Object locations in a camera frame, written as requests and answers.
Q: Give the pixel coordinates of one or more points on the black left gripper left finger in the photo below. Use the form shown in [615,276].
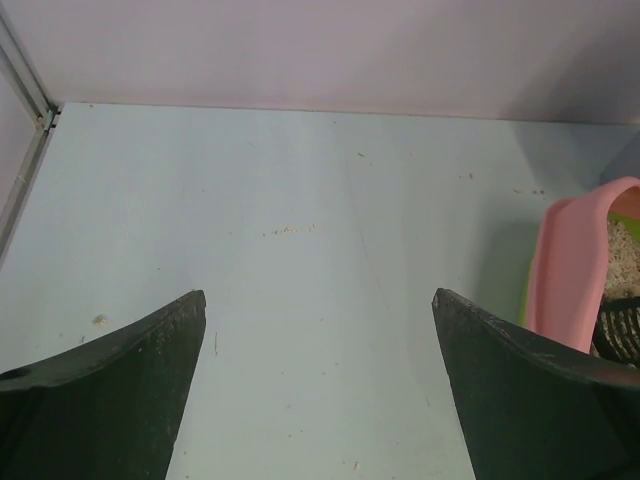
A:
[110,408]

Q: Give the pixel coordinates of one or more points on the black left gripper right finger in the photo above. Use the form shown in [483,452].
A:
[532,408]

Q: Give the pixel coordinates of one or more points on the black slotted litter scoop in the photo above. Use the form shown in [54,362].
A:
[616,333]

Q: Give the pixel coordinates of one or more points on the pink and green litter box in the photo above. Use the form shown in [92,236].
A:
[568,270]

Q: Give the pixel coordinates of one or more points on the beige cat litter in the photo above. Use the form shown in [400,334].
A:
[622,278]

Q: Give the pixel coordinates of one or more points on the left aluminium corner post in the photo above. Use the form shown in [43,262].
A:
[28,119]

